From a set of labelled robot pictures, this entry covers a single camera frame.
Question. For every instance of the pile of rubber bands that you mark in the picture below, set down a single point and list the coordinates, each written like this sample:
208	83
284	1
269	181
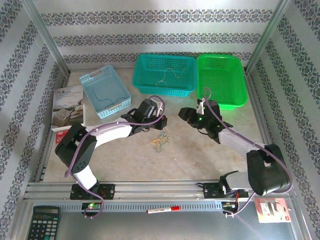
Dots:
162	135
160	143

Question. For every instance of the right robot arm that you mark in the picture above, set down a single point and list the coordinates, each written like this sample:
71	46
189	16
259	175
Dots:
265	170

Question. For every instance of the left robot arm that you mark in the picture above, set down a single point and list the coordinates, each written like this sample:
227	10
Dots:
110	133

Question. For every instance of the teal plastic basket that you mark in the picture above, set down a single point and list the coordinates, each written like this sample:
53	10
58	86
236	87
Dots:
150	75

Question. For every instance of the green plastic basket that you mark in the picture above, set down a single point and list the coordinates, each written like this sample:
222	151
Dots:
225	82

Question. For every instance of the light blue plastic basket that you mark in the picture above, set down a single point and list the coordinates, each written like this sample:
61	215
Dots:
105	82

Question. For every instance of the grey cover book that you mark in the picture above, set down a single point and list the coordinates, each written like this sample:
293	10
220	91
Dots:
66	107

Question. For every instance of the red capped marker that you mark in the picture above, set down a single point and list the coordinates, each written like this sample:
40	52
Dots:
160	210

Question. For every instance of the red booklet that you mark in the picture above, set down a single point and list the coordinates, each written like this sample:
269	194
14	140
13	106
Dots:
60	136

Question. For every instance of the small circuit board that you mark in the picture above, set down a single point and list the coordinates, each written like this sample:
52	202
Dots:
228	205
91	206

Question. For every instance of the red USB drive package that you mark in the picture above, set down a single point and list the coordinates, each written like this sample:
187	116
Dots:
272	210

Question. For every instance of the black calculator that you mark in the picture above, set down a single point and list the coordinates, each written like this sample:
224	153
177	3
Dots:
43	225

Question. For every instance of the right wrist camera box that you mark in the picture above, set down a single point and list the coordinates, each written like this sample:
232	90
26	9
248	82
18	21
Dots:
200	107

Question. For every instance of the aluminium side rail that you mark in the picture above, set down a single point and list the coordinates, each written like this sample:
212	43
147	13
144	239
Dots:
258	105
41	172

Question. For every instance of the aluminium mounting rail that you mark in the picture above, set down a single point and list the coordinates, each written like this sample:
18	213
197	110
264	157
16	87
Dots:
155	190

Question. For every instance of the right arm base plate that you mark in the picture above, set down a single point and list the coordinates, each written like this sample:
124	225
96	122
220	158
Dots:
212	191

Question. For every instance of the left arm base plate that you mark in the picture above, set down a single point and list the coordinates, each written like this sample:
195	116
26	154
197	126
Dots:
107	191

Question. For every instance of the aluminium frame post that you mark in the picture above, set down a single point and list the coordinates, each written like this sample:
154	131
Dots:
46	35
266	35

